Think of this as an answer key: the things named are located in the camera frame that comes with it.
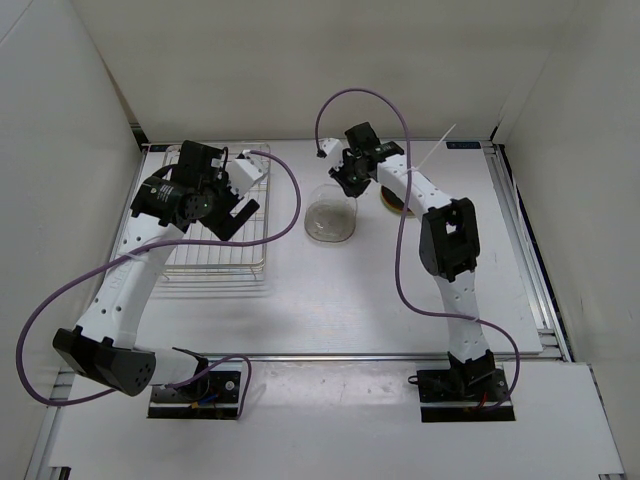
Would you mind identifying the black plate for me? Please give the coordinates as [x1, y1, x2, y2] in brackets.
[381, 186, 403, 206]

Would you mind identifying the grey plate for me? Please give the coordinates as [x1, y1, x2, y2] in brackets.
[304, 209, 356, 243]

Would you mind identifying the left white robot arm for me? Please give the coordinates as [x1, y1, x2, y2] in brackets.
[53, 141, 268, 400]

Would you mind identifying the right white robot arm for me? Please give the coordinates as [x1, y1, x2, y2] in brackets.
[324, 122, 495, 400]

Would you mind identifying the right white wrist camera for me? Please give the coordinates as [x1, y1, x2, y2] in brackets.
[316, 138, 345, 170]

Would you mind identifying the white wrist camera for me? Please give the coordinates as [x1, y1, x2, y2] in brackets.
[316, 138, 345, 170]
[226, 150, 268, 198]

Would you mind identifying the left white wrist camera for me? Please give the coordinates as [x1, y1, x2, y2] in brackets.
[226, 150, 268, 198]

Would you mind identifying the metal wire dish rack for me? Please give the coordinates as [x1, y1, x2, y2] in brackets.
[149, 142, 273, 284]

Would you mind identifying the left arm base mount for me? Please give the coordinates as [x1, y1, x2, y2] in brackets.
[147, 357, 247, 420]

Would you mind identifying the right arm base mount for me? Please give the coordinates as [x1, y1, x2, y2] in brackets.
[407, 368, 516, 423]

